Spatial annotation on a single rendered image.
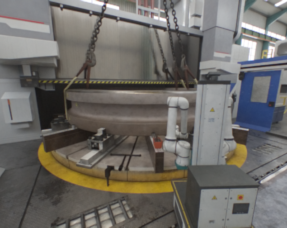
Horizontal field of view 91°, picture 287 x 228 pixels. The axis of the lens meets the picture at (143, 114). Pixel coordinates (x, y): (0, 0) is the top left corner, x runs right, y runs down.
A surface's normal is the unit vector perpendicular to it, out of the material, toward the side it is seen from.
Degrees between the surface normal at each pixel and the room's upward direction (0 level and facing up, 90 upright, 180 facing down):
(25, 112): 90
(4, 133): 90
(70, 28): 90
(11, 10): 90
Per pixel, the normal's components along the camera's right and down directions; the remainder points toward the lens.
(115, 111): -0.23, 0.19
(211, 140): 0.04, 0.20
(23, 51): 0.46, 0.18
